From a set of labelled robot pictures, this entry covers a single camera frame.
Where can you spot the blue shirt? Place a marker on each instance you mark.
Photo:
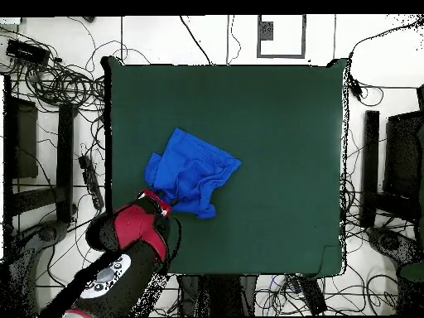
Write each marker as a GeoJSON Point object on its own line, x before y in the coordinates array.
{"type": "Point", "coordinates": [192, 165]}

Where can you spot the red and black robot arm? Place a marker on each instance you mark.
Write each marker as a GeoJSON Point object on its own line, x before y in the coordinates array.
{"type": "Point", "coordinates": [132, 225]}

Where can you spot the dark flat panel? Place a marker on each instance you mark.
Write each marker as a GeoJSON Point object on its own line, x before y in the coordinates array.
{"type": "Point", "coordinates": [23, 139]}
{"type": "Point", "coordinates": [402, 152]}

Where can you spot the black power strip with sockets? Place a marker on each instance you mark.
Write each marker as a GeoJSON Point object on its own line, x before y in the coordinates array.
{"type": "Point", "coordinates": [91, 180]}

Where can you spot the black upright stand bar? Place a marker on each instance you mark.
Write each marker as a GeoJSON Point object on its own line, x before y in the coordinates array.
{"type": "Point", "coordinates": [370, 159]}
{"type": "Point", "coordinates": [64, 159]}

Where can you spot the dark green table cloth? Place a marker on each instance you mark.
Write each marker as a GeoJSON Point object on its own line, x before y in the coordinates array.
{"type": "Point", "coordinates": [265, 132]}

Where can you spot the grey stand foot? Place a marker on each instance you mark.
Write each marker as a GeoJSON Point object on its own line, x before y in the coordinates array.
{"type": "Point", "coordinates": [49, 232]}
{"type": "Point", "coordinates": [387, 241]}

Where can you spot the long black power strip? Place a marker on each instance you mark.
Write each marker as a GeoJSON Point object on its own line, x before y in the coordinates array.
{"type": "Point", "coordinates": [313, 296]}

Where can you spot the black rectangular device box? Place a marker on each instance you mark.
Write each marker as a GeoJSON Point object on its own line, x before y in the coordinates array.
{"type": "Point", "coordinates": [26, 51]}

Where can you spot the black power adapter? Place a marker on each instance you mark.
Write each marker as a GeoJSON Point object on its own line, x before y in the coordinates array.
{"type": "Point", "coordinates": [356, 87]}

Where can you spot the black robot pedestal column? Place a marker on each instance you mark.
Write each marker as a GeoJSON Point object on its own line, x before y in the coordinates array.
{"type": "Point", "coordinates": [218, 294]}

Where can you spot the grey square floor frame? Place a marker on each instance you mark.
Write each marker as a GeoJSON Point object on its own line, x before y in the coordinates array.
{"type": "Point", "coordinates": [281, 56]}

